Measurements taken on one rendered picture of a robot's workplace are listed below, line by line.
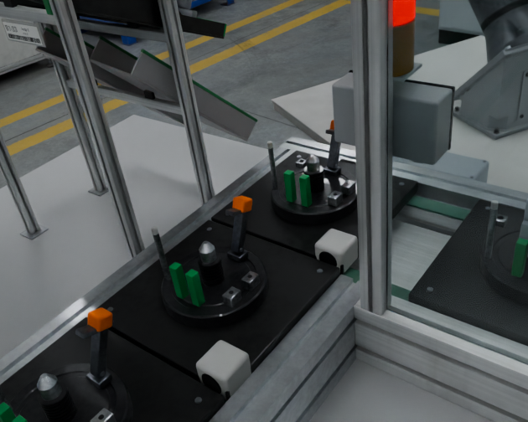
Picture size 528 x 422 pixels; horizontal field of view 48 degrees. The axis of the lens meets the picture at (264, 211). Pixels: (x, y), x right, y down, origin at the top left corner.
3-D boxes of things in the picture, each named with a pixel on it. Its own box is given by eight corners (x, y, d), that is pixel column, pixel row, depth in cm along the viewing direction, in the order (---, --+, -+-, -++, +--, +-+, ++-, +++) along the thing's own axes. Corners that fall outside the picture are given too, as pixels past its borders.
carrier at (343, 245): (297, 159, 109) (291, 95, 102) (419, 191, 95) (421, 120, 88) (211, 228, 94) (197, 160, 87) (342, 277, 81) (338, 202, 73)
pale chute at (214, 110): (204, 123, 117) (213, 103, 117) (247, 141, 109) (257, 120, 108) (87, 60, 96) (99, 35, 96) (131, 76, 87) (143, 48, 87)
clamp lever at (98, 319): (99, 367, 66) (101, 306, 64) (111, 374, 65) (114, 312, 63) (72, 379, 63) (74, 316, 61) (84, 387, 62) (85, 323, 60)
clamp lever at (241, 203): (235, 247, 81) (241, 194, 79) (247, 251, 80) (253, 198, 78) (219, 253, 78) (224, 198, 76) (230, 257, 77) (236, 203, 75)
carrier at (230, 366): (210, 229, 93) (196, 161, 86) (341, 279, 80) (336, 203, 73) (92, 325, 79) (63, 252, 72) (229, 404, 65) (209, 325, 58)
